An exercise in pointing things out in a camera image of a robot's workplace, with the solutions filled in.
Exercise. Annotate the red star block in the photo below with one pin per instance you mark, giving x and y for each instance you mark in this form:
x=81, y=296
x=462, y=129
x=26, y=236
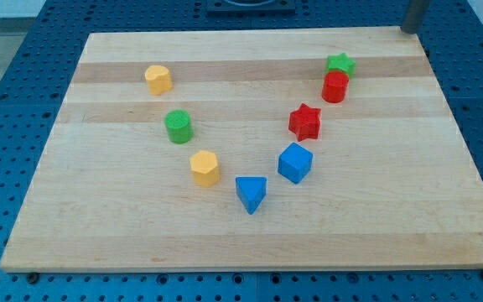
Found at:
x=305, y=122

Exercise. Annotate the green star block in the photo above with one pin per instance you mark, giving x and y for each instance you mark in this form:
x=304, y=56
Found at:
x=341, y=62

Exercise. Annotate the yellow hexagon block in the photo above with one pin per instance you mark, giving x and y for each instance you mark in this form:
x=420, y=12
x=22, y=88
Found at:
x=205, y=168

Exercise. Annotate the wooden board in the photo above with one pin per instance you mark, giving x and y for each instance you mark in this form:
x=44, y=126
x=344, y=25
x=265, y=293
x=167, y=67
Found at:
x=392, y=184

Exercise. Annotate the blue triangle block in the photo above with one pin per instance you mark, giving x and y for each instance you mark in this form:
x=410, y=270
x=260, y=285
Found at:
x=251, y=190

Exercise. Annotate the blue cube block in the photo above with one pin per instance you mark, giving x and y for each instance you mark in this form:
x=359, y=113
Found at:
x=295, y=162

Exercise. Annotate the green cylinder block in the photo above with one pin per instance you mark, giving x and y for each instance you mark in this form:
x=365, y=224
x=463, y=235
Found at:
x=179, y=127

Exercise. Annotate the yellow heart block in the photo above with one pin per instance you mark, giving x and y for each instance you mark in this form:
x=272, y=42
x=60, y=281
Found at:
x=158, y=78

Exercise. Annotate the red cylinder block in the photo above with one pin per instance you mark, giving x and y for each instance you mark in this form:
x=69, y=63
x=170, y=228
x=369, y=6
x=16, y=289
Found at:
x=335, y=86

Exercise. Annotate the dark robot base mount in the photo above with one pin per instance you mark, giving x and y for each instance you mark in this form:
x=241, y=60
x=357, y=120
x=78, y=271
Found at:
x=217, y=7

